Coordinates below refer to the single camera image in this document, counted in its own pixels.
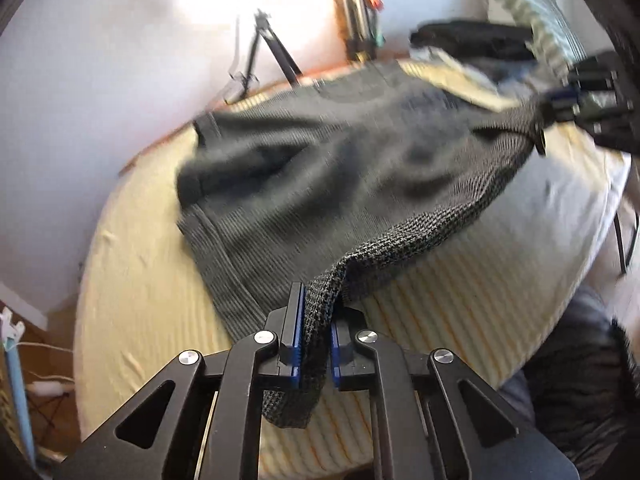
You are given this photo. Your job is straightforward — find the white power adapter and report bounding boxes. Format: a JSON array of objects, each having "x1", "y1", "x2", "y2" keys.
[{"x1": 25, "y1": 380, "x2": 75, "y2": 398}]

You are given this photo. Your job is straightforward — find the striped yellow bed sheet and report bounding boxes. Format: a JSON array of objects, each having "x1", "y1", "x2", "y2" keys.
[{"x1": 72, "y1": 56, "x2": 633, "y2": 476}]

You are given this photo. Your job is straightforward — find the hanging colourful rack items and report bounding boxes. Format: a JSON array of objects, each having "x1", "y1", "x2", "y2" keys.
[{"x1": 334, "y1": 0, "x2": 384, "y2": 63}]

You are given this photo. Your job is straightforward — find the black folded clothes pile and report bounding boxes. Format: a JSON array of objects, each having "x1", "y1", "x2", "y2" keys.
[{"x1": 409, "y1": 20, "x2": 535, "y2": 61}]

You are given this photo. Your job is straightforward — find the black camera tripod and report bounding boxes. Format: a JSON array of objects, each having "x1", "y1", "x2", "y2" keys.
[{"x1": 221, "y1": 8, "x2": 306, "y2": 106}]

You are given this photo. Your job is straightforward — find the grey checked woven pants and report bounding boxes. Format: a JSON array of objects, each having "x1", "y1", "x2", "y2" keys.
[{"x1": 177, "y1": 63, "x2": 544, "y2": 428}]

